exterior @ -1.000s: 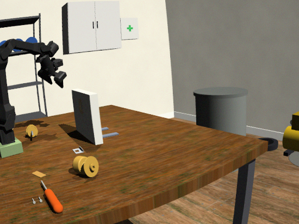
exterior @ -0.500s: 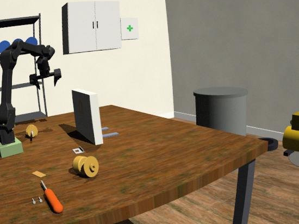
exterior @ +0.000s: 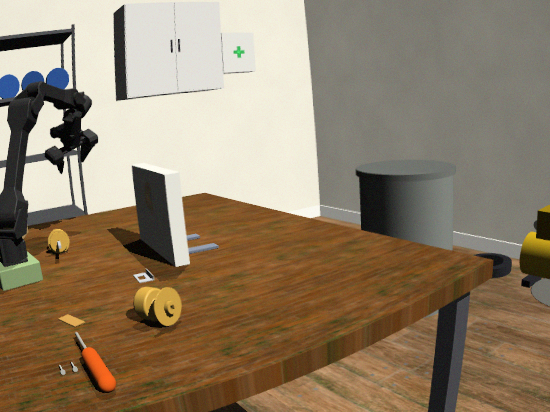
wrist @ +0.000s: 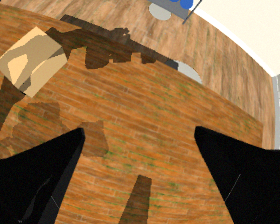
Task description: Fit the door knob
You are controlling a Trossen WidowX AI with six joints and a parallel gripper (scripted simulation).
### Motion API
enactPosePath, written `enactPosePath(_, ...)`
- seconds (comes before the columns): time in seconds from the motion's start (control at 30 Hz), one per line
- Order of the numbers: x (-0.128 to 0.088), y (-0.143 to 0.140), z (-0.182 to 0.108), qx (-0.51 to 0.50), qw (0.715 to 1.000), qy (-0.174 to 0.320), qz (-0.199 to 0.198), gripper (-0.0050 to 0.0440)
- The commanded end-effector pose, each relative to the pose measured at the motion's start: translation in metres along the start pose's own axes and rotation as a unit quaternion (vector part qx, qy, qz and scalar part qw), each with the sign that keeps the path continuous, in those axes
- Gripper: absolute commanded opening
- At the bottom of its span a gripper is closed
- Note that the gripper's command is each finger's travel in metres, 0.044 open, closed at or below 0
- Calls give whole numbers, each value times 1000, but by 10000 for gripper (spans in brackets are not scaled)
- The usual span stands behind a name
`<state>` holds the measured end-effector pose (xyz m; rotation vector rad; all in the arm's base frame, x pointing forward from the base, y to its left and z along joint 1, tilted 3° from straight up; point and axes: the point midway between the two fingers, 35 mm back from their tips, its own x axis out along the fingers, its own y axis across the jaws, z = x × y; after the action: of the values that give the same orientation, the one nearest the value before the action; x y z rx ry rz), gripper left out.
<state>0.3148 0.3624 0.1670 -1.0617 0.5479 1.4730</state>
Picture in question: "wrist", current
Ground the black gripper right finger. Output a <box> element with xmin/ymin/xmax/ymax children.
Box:
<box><xmin>194</xmin><ymin>126</ymin><xmax>280</xmax><ymax>224</ymax></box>

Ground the tan cardboard box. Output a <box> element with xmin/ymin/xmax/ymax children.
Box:
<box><xmin>0</xmin><ymin>27</ymin><xmax>68</xmax><ymax>98</ymax></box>

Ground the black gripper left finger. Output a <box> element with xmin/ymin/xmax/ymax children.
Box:
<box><xmin>0</xmin><ymin>128</ymin><xmax>85</xmax><ymax>224</ymax></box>

